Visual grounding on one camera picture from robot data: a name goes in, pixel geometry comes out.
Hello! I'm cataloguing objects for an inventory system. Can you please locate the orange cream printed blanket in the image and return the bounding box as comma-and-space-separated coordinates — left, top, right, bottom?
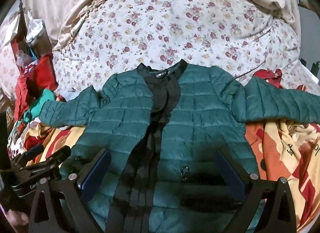
22, 119, 320, 233

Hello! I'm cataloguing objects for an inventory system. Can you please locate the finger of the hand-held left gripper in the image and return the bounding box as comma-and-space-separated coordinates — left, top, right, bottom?
24, 145, 72, 174
18, 144, 45, 165

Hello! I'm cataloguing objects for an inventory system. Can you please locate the red garment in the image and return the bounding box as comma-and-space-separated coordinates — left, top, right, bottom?
14, 55, 58, 121

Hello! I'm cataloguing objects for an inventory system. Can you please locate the silver plastic bag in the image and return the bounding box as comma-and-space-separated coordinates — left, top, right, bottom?
25, 19, 47, 44

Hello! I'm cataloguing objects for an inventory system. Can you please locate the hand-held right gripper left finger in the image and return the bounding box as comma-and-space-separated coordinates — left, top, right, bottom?
29, 148, 112, 233

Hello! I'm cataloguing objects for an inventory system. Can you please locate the teal garment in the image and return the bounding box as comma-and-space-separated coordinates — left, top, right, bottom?
24, 89, 56, 121

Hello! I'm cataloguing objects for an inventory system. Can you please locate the green quilted jacket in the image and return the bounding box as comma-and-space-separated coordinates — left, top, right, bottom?
39, 59, 320, 233

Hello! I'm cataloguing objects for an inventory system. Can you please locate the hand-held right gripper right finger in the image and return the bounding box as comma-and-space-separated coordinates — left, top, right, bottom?
214, 149, 304, 233

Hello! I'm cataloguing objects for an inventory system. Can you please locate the red fringed cloth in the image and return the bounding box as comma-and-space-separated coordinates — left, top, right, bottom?
252, 69, 285, 89

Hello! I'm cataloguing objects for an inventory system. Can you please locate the floral bedsheet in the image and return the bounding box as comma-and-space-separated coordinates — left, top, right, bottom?
0, 0, 320, 101

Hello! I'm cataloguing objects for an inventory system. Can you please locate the white paper bag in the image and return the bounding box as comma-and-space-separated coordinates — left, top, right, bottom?
3, 15, 22, 46

